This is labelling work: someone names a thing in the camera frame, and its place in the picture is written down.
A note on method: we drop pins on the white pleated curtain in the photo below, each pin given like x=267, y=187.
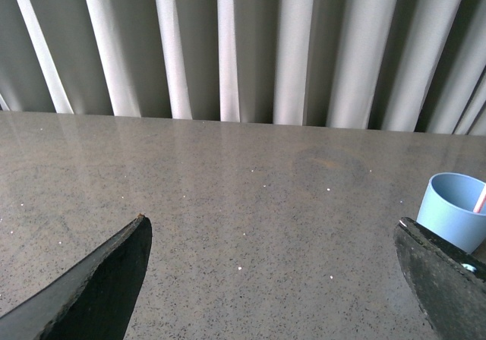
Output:
x=394, y=65

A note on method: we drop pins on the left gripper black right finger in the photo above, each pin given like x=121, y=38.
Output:
x=449, y=283

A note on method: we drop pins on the light blue plastic cup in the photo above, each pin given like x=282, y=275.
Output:
x=447, y=209

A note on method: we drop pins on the pink chopstick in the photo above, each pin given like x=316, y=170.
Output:
x=480, y=202

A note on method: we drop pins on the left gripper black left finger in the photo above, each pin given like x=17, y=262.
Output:
x=95, y=298

